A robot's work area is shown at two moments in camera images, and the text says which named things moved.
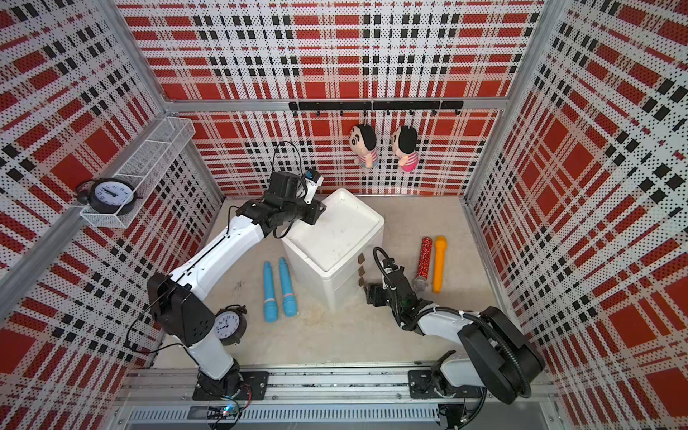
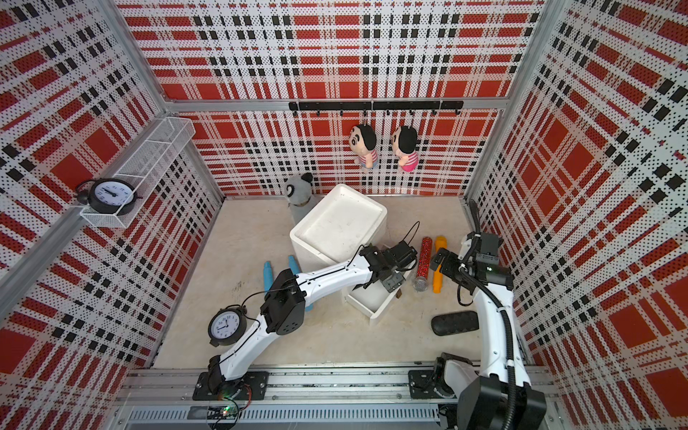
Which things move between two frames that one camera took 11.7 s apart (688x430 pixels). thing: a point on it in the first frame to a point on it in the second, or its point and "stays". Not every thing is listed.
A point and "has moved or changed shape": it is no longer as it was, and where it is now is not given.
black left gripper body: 307,213 to 393,281
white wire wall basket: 167,141 stays
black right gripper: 374,290 to 448,267
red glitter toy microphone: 420,283 stays
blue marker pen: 289,302 has moved or changed shape
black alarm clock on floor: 230,323 stays
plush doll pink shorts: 404,141 stays
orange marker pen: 440,253 stays
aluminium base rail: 151,397 stays
